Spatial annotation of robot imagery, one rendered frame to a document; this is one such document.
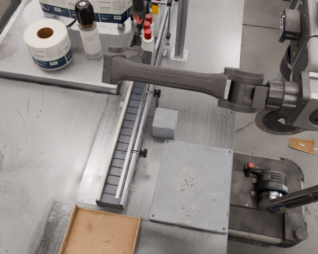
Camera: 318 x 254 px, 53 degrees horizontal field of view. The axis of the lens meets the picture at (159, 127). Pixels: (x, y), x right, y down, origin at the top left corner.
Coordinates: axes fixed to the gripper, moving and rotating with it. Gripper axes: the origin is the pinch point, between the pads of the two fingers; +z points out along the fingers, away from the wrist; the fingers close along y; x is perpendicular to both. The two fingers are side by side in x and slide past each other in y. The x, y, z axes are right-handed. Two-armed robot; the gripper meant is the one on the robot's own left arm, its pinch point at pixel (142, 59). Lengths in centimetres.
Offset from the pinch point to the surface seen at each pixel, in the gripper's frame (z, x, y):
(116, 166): -29, 47, 2
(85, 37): -5.5, -6.6, 27.1
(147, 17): -5.0, -18.7, -0.8
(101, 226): -40, 68, 4
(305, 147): 79, 41, -118
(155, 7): -3.4, -24.0, -3.9
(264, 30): 155, -55, -95
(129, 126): -17.4, 31.2, 0.1
